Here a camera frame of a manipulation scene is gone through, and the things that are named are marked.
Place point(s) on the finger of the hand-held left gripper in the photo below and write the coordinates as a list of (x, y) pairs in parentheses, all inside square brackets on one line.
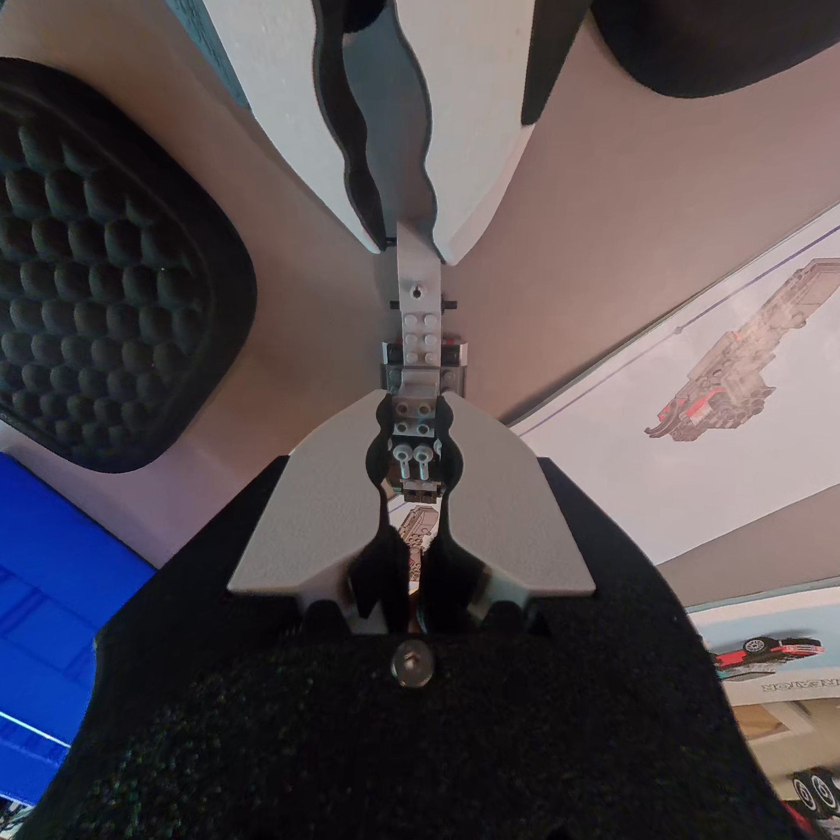
[(479, 98), (275, 79)]

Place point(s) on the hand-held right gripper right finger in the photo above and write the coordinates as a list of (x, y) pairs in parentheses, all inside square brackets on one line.
[(518, 525)]

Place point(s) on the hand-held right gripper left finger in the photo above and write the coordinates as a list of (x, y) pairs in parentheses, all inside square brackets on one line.
[(308, 525)]

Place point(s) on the grey toy brick window frame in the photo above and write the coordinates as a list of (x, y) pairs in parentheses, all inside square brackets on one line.
[(415, 420)]

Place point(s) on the grey toy brick slope panel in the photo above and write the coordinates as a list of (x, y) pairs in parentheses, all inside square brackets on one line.
[(420, 387)]

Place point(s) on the toy brick truck model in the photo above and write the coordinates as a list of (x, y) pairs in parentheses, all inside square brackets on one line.
[(417, 282)]

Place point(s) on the step-page instruction booklet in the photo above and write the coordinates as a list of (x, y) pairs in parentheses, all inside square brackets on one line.
[(590, 492)]

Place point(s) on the large blue plastic bin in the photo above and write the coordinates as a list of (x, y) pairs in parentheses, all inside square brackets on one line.
[(52, 590)]

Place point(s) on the car-cover instruction booklet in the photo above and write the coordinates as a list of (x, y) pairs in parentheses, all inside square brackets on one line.
[(774, 617)]

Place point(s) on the toy brick set box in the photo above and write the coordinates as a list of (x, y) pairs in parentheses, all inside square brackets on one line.
[(800, 754)]

